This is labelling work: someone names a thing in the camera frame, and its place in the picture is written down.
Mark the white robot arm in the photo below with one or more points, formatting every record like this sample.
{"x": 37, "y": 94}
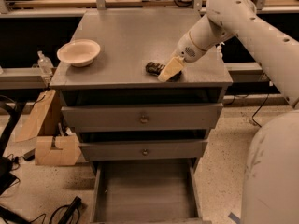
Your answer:
{"x": 271, "y": 182}

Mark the grey open bottom drawer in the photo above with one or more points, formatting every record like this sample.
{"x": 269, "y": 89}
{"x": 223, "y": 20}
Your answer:
{"x": 146, "y": 192}

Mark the grey top drawer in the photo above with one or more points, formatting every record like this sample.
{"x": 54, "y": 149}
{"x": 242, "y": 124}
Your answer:
{"x": 123, "y": 118}

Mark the grey wooden drawer cabinet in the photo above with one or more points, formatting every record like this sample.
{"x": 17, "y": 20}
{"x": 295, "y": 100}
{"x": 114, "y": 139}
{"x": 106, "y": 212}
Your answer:
{"x": 129, "y": 39}

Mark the small white pump bottle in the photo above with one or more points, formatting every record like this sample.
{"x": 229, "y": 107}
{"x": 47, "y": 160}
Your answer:
{"x": 219, "y": 48}

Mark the white paper bowl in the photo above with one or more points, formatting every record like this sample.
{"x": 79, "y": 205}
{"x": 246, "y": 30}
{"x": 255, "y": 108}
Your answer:
{"x": 79, "y": 53}

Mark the brown cardboard box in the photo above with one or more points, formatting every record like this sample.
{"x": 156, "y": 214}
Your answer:
{"x": 57, "y": 151}

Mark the clear plastic bottle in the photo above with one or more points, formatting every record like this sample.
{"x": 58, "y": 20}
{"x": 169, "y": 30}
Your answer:
{"x": 44, "y": 64}

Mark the brass top drawer knob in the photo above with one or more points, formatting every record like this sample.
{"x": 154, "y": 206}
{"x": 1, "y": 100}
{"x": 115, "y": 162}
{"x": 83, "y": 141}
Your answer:
{"x": 144, "y": 119}

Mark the grey middle drawer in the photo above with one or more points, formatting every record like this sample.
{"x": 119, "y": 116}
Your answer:
{"x": 132, "y": 150}

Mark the brass middle drawer knob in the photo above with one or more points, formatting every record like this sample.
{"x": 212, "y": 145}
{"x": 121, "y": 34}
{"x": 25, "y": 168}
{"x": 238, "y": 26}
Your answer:
{"x": 145, "y": 152}

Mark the dark chocolate rxbar wrapper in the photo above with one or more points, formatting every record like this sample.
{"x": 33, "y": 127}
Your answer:
{"x": 155, "y": 69}

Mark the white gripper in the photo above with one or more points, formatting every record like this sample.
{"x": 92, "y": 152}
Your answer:
{"x": 189, "y": 50}

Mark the black device with cable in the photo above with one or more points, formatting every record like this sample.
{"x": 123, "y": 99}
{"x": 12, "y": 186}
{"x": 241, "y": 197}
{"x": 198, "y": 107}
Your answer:
{"x": 67, "y": 214}

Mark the brass drawer knob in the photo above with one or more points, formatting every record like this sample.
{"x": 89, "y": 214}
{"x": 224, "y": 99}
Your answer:
{"x": 144, "y": 119}
{"x": 145, "y": 152}

